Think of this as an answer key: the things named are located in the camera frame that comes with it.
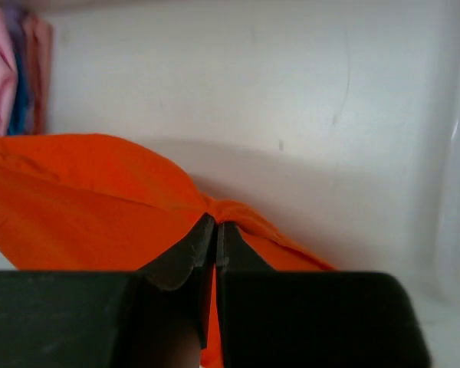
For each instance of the lilac folded t shirt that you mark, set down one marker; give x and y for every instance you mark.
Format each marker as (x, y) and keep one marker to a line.
(14, 16)

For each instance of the orange t shirt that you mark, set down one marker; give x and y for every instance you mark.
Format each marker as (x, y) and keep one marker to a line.
(94, 202)

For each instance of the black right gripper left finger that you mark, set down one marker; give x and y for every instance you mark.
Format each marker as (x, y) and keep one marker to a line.
(156, 316)

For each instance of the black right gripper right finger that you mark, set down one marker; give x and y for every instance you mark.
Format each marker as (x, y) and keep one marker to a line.
(271, 318)

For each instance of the blue folded t shirt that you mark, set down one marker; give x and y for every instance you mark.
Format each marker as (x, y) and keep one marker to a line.
(18, 117)

